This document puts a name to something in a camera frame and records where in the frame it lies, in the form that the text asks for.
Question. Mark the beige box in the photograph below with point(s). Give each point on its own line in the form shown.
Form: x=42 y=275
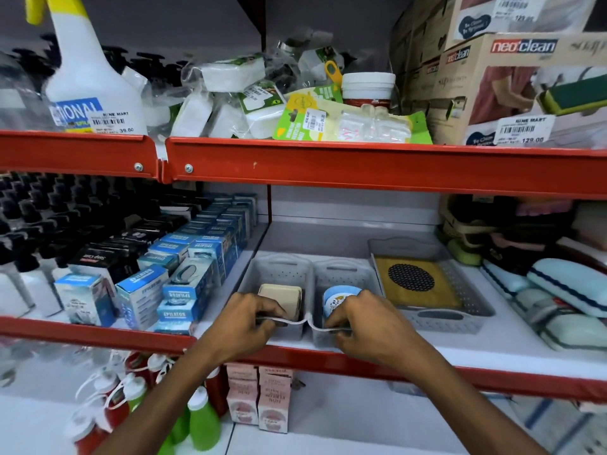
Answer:
x=284 y=293

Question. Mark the large printed cardboard box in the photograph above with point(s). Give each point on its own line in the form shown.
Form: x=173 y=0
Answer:
x=498 y=89

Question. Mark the group of black boxes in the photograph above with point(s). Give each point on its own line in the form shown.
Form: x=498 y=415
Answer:
x=114 y=251

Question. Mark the person's right hand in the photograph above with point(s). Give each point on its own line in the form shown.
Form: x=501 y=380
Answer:
x=379 y=334

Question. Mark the row of brown cardboard boxes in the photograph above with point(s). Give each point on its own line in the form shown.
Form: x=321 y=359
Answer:
x=417 y=37

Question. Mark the person's left fingers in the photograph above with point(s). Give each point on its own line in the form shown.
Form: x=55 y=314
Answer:
x=272 y=310

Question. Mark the person's right forearm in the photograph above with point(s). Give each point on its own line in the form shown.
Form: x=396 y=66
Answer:
x=474 y=412

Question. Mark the pile of white sponge packets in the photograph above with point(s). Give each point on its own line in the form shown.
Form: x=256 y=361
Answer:
x=227 y=104

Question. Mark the green sponge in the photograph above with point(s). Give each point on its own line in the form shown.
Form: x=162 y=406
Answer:
x=462 y=253

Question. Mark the large grey plastic tray basket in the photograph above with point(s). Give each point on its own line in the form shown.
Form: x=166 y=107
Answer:
x=455 y=317

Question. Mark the long red metal shelf rail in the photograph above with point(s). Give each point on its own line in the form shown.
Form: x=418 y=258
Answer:
x=474 y=374

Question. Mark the pile of clear bagged items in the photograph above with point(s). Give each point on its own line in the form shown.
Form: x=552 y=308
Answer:
x=303 y=52

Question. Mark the white jar with red label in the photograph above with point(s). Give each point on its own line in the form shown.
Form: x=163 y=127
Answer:
x=368 y=87

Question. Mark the cardboard box with blue label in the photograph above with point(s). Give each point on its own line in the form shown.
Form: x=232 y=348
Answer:
x=545 y=23

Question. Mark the group of blue boxes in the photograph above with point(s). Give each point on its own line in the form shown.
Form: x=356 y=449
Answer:
x=189 y=279

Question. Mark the pile of dark brushes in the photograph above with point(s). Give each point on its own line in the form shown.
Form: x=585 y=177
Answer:
x=521 y=227

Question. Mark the row of black-capped spray bottles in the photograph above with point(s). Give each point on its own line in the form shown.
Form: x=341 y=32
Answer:
x=33 y=222

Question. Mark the white spray bottle yellow trigger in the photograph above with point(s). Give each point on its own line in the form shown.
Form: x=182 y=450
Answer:
x=90 y=75

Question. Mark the green card blister packet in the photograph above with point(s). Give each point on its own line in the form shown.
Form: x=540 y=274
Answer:
x=303 y=120

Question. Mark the person's left hand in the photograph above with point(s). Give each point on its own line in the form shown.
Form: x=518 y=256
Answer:
x=237 y=326

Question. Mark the cluster of red green squeeze bottles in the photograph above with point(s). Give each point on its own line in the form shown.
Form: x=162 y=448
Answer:
x=199 y=421

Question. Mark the person's right fingers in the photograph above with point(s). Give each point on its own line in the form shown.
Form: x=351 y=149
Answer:
x=342 y=311

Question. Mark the round tub with blue lid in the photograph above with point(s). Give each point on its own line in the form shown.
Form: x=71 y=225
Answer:
x=337 y=296

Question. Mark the row of black pump dispensers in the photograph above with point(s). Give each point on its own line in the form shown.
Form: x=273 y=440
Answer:
x=142 y=66

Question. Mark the stack of pink boxes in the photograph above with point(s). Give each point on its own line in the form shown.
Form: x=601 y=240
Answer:
x=258 y=402

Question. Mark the yellow pad with black mesh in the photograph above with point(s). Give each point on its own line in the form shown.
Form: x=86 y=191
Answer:
x=427 y=293

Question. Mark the small grey plastic basket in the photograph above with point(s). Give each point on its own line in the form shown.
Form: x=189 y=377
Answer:
x=277 y=272
x=341 y=274

